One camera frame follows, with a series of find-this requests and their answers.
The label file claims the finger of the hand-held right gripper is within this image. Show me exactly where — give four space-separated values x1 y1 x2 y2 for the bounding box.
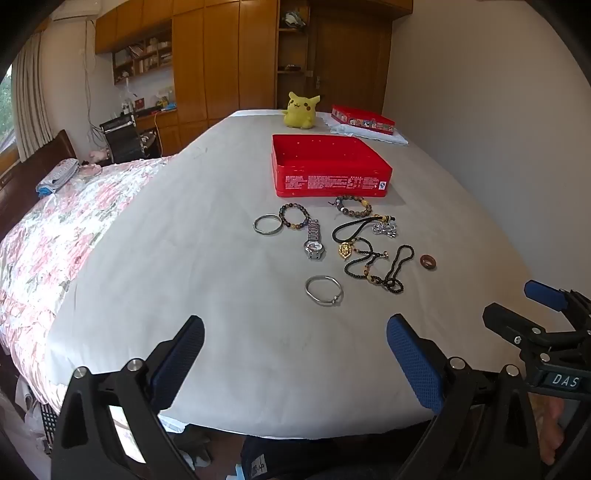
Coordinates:
482 302 591 348
524 280 591 331

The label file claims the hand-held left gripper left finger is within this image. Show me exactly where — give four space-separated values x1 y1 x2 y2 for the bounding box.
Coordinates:
51 315 206 480

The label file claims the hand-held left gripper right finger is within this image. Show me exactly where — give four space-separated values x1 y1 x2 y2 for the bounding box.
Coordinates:
387 314 543 480

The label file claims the black bead necklace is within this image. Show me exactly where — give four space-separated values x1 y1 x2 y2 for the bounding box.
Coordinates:
344 237 415 295

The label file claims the thin silver clasp bangle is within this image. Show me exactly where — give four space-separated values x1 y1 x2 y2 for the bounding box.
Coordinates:
305 275 344 306

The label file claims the black cord gold pendant necklace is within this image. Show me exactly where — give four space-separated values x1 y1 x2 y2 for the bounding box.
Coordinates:
332 219 376 262

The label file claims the silver charm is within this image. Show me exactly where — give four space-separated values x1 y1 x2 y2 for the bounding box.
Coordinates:
369 214 399 241

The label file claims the thick silver bangle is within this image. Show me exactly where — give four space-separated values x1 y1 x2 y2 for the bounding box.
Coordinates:
253 214 283 236

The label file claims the silver wristwatch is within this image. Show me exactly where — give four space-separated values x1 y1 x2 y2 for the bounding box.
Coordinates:
304 219 325 261

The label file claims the brown bead bracelet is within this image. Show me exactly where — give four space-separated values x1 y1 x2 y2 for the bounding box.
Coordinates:
335 196 373 218

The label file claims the multicoloured bead bracelet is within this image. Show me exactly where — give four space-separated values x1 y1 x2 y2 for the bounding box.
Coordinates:
279 202 311 232

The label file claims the red tin box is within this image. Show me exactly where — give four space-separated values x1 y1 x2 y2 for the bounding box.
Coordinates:
271 134 393 198

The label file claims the person's right hand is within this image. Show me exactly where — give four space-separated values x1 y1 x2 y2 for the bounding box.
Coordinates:
529 394 567 465

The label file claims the dark clothing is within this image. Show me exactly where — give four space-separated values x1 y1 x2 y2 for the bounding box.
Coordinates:
240 422 434 480

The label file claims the white plastic bag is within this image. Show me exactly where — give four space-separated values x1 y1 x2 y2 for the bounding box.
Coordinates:
14 377 61 455

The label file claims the floral quilt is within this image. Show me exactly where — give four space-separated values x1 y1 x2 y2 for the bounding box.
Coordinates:
0 156 177 462

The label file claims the folded blue white cloth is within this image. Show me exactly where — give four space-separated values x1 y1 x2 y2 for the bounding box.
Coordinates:
36 158 81 197

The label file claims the wooden desk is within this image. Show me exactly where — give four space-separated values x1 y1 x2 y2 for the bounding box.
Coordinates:
133 107 181 158

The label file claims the black office chair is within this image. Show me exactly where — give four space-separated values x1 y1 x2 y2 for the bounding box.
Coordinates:
99 114 149 165

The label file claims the dark wooden headboard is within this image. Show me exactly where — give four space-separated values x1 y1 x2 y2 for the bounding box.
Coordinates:
0 129 78 241

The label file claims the red tin lid with pictures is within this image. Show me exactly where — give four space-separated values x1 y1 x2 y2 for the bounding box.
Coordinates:
331 104 396 135

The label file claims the yellow plush toy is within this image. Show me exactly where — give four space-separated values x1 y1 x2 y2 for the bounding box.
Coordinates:
283 91 321 128

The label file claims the beige curtain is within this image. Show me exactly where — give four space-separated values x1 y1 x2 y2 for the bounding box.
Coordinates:
11 28 57 163

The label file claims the wooden wardrobe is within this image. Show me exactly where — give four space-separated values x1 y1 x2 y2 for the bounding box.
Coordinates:
95 0 279 136

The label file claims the window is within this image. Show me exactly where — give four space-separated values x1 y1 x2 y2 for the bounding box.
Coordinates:
0 65 20 163

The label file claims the wooden door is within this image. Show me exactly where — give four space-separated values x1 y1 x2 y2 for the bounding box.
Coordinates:
314 13 394 117

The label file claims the wooden bookshelf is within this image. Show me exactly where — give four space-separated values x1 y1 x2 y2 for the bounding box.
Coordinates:
112 27 174 85

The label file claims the wooden shelf niche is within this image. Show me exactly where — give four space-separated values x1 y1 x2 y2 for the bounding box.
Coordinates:
277 0 315 110

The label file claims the white air conditioner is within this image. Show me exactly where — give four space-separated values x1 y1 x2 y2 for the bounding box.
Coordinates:
50 0 100 22

